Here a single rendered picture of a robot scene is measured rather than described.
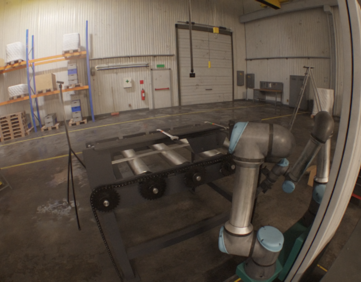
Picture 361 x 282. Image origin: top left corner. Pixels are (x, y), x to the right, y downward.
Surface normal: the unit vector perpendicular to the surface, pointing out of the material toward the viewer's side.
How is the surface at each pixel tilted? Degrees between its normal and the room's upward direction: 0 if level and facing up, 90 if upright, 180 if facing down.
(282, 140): 71
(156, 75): 90
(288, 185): 90
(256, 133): 53
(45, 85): 90
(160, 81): 90
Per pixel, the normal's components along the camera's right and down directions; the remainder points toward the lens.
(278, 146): -0.18, 0.34
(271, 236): 0.08, -0.93
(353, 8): -0.88, 0.18
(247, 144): -0.44, 0.12
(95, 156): 0.46, 0.25
